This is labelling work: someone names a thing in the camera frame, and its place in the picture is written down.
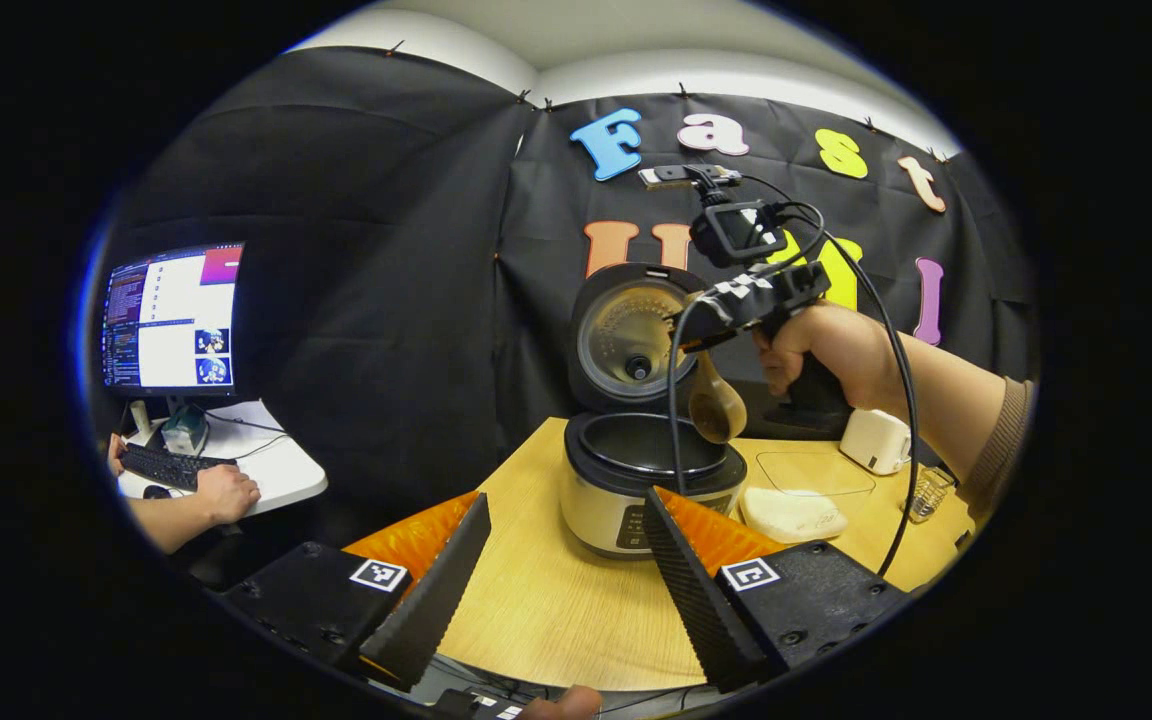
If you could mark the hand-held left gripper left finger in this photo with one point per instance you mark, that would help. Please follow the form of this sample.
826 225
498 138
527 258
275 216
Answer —
436 600

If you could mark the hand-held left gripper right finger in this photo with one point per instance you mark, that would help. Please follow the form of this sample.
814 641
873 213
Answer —
691 600

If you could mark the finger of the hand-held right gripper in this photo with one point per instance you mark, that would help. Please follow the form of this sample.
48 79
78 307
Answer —
726 315

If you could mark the wooden spoon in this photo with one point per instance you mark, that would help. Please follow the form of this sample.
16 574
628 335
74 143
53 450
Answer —
718 410

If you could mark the silver rice cooker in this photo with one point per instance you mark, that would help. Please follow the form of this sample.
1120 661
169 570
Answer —
626 340

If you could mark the clear tray of white rice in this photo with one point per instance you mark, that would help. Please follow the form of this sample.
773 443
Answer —
796 515

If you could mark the clear chopstick holder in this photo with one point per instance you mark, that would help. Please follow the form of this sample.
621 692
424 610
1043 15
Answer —
928 495

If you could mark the white toaster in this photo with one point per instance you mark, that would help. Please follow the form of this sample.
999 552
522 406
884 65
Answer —
876 442

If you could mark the white side desk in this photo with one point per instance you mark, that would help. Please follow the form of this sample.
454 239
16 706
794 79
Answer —
276 465

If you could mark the black keyboard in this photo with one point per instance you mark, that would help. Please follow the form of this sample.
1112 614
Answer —
171 467

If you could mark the small green desk device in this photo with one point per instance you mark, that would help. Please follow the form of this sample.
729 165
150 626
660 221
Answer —
184 430

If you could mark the computer monitor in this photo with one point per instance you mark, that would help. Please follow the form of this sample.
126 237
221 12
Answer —
176 320

